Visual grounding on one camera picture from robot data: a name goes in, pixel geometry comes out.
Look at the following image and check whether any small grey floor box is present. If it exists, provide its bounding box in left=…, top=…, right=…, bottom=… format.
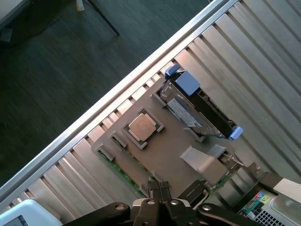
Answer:
left=0, top=28, right=13, bottom=42

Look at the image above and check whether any white furniture panel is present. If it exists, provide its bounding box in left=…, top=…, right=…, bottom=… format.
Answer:
left=0, top=0, right=27, bottom=24

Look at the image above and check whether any grey plastic parts rack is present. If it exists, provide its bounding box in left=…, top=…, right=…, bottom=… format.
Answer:
left=90, top=77, right=238, bottom=201

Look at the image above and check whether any silver CPU chip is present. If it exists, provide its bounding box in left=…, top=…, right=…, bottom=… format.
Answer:
left=128, top=113, right=158, bottom=142

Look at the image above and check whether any black furniture leg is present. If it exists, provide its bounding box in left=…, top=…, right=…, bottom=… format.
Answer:
left=90, top=0, right=120, bottom=36

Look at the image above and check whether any graphics card with black cooler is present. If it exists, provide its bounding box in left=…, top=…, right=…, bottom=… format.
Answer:
left=178, top=152, right=261, bottom=208

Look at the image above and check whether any open PC case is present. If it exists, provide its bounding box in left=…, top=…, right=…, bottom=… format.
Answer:
left=215, top=171, right=301, bottom=226

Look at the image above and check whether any white device with screen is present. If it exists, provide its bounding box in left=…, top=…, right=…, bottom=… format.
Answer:
left=0, top=199, right=64, bottom=226

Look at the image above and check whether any blue and black disk carrier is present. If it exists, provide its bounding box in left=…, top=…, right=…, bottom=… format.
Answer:
left=164, top=64, right=244, bottom=141

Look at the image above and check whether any silver hard disk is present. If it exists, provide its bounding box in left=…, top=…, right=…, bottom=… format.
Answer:
left=161, top=80, right=227, bottom=139

